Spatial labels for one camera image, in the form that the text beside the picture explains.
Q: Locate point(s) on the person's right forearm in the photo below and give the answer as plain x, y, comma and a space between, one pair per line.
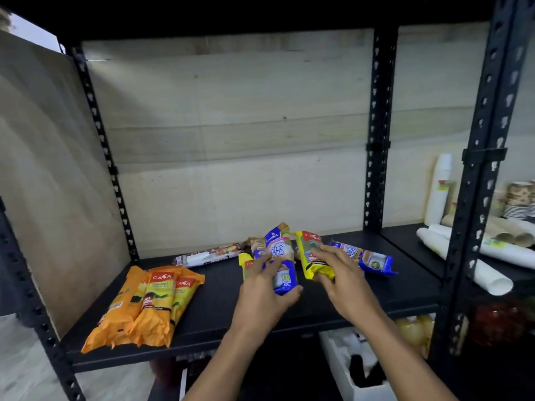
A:
401, 363

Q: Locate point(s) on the upright white cup stack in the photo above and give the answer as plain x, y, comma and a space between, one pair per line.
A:
439, 190

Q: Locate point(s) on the person's left forearm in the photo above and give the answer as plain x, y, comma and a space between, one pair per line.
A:
225, 363

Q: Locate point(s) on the plywood side panel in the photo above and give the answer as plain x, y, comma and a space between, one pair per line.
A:
54, 196

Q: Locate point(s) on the yellow bottles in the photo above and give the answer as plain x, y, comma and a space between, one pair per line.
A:
416, 332

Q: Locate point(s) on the person's right hand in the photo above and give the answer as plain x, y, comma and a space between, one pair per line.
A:
349, 288

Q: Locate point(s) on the person's left thumb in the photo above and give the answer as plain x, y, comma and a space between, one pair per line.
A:
290, 295

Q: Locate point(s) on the long white cup stack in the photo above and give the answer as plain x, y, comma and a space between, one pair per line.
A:
501, 249
464, 261

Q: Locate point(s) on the brown paper cup stack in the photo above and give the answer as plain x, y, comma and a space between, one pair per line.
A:
503, 232

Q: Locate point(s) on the long white brown biscuit packet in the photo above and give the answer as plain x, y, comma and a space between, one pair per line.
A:
207, 255

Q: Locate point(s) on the white plastic bin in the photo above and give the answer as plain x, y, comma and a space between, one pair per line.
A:
342, 371

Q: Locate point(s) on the person's right thumb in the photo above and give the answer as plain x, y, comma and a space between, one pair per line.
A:
324, 280

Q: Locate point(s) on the patterned paper cup stack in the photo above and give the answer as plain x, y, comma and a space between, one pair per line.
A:
518, 199

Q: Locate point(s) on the plain orange snack packet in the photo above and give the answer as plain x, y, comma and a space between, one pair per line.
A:
118, 309

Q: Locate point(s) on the blue biscuit packet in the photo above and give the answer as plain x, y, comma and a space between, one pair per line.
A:
370, 258
281, 248

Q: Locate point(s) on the orange packet with red label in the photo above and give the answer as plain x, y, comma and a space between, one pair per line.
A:
155, 309
184, 293

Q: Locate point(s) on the person's left hand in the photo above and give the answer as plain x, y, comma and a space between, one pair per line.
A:
257, 302

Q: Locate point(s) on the black metal shelving rack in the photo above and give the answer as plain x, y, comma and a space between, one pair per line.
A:
217, 304

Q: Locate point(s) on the brown snack packet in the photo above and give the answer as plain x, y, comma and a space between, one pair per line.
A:
256, 245

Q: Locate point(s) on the yellow packet with red label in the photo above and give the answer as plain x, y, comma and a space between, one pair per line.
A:
245, 263
311, 250

